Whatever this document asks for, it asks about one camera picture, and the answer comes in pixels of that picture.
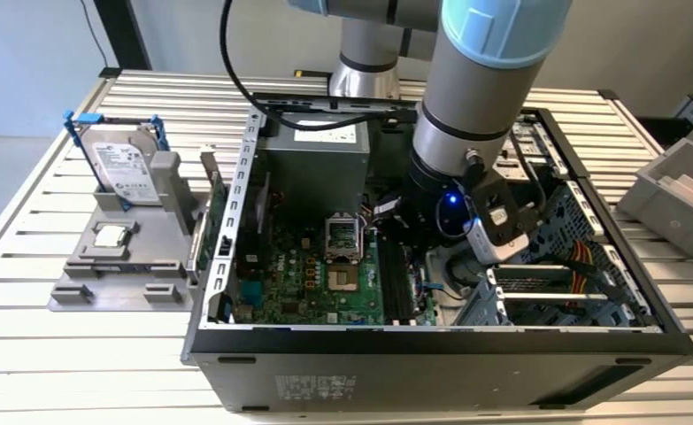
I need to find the grey power supply unit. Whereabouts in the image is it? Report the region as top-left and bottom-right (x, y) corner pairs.
(254, 111), (372, 225)

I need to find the black PC case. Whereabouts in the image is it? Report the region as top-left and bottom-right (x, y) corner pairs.
(178, 90), (693, 415)

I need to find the green motherboard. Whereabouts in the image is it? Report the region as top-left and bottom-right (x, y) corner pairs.
(230, 223), (441, 328)

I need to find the grey parts rack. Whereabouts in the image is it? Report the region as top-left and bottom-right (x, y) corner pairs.
(46, 152), (217, 315)

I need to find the white block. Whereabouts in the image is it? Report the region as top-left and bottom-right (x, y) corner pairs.
(657, 173), (693, 200)

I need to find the metal socket cover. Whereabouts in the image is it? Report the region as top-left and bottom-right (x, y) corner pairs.
(324, 213), (365, 263)

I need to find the CPU socket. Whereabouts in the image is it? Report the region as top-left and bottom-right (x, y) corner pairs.
(325, 261), (364, 294)

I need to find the orange yellow wire bundle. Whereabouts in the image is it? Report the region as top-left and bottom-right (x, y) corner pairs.
(562, 241), (600, 313)

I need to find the silver white wrist camera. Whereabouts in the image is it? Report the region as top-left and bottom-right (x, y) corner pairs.
(462, 216), (530, 262)

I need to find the black post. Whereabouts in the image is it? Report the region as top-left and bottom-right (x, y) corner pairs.
(94, 0), (152, 72)

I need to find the hard disk in blue carrier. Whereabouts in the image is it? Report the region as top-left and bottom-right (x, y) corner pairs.
(61, 112), (173, 212)

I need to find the black RAM slot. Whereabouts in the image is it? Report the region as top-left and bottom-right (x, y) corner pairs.
(380, 245), (396, 325)
(400, 247), (417, 325)
(393, 246), (409, 325)
(388, 245), (402, 325)

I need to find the black grey camera box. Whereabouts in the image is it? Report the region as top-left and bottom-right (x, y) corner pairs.
(469, 176), (528, 231)

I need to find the tall silver disk bay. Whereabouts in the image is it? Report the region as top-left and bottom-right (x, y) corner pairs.
(498, 117), (560, 185)

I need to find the grey open storage bin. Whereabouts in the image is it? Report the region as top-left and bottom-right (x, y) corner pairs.
(616, 137), (693, 269)

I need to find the thick black cable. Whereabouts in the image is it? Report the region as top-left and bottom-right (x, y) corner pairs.
(218, 0), (424, 132)

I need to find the low grey disk bay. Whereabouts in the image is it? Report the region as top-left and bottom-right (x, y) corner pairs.
(456, 263), (640, 328)

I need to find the silver CPU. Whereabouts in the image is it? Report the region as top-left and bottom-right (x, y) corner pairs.
(88, 225), (129, 249)

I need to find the green graphics card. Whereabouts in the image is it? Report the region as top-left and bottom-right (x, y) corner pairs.
(182, 152), (233, 289)

